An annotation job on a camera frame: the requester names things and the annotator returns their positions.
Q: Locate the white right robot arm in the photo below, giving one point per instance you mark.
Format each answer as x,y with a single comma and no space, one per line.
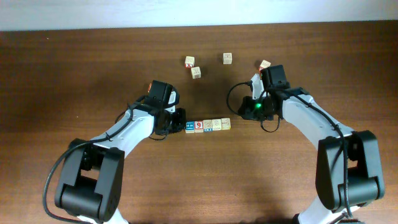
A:
349,172

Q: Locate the blue letter H block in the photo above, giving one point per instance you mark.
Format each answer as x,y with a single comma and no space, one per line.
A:
190,127

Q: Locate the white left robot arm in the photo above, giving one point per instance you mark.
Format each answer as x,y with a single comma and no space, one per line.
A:
90,183

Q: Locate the plain K wooden block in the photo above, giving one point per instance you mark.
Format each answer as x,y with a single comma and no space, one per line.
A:
196,72

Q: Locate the green wooden block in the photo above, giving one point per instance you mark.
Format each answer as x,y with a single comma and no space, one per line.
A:
216,124

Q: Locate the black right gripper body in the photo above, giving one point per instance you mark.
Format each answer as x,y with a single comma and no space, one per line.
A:
255,109

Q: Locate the red X wooden block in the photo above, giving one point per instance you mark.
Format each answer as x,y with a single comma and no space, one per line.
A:
189,62

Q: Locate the blue edged X block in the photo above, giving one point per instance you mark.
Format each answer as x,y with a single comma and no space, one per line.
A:
207,125

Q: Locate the red number 6 block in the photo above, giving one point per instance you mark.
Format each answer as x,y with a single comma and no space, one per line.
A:
198,127

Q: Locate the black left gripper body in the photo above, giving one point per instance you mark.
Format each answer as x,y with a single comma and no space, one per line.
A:
173,122

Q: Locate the yellow wooden block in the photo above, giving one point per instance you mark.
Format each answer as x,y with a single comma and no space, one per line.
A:
225,123

